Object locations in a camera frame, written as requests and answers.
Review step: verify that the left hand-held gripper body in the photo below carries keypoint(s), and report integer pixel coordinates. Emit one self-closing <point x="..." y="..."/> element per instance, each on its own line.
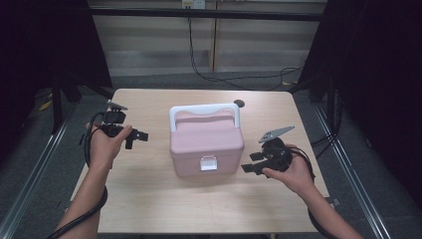
<point x="114" y="118"/>

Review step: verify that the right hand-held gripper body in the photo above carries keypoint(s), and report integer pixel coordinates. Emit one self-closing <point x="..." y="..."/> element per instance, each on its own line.
<point x="277" y="154"/>

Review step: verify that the pink storage box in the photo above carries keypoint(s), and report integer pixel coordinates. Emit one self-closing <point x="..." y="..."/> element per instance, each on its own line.
<point x="205" y="146"/>

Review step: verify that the person's left hand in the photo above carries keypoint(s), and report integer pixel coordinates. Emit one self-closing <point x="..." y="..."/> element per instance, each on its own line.
<point x="103" y="149"/>

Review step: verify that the person's right hand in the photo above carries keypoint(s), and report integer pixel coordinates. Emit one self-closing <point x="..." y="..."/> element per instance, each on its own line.
<point x="298" y="176"/>

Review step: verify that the black round table grommet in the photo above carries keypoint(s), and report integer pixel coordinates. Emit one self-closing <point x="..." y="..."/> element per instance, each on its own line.
<point x="239" y="103"/>

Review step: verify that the yellow floor tape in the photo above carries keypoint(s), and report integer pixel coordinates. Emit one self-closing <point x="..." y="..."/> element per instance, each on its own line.
<point x="45" y="105"/>

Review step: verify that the black metal stand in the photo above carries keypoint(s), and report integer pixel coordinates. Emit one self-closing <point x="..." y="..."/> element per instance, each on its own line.
<point x="330" y="106"/>

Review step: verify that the grey floor tape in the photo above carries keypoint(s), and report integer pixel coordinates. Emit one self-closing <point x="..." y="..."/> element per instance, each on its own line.
<point x="334" y="201"/>

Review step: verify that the black curtain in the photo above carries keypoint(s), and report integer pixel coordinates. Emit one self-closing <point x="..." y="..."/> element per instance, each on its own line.
<point x="40" y="49"/>
<point x="381" y="83"/>

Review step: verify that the black horizontal bar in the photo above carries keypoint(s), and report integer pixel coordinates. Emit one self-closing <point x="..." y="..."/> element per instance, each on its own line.
<point x="149" y="14"/>

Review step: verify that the white wall outlet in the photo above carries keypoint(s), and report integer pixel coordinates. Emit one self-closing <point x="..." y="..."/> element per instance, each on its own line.
<point x="193" y="3"/>

